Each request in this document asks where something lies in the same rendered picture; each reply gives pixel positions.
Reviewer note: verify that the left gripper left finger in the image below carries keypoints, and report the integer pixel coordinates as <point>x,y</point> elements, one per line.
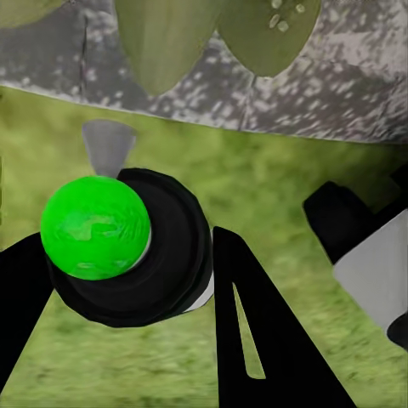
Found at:
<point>25,288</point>

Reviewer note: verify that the insectifuge atomizer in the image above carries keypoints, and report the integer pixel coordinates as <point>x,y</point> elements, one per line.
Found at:
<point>128,247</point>

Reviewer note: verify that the pot plant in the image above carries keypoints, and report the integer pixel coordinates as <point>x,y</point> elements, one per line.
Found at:
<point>163,39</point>

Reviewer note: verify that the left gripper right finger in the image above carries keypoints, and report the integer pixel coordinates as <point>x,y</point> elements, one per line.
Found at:
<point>297,375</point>

